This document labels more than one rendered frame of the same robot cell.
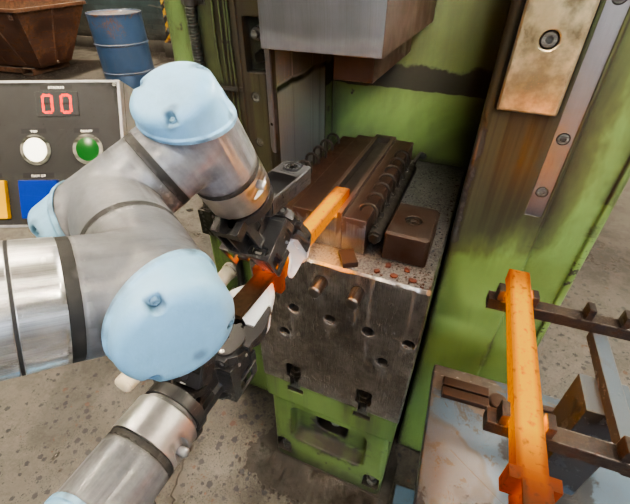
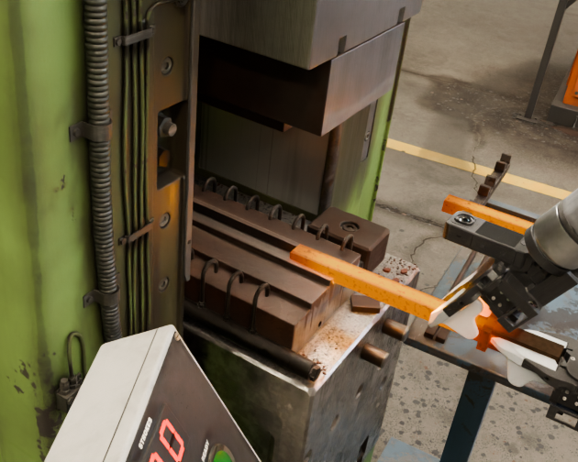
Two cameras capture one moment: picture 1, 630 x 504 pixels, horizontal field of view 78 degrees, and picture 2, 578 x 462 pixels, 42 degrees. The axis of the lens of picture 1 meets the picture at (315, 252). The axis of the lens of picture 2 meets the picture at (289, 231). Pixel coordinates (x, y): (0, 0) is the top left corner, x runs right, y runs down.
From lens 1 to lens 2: 1.13 m
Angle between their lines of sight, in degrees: 67
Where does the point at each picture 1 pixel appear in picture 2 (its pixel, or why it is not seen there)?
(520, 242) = (358, 188)
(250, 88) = (159, 212)
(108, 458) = not seen: outside the picture
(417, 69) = not seen: hidden behind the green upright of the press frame
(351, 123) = not seen: hidden behind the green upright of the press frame
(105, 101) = (187, 376)
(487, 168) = (345, 140)
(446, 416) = (463, 347)
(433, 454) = (501, 368)
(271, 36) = (331, 117)
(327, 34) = (368, 88)
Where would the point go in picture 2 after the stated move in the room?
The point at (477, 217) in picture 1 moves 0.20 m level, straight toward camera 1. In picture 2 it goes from (339, 190) to (436, 231)
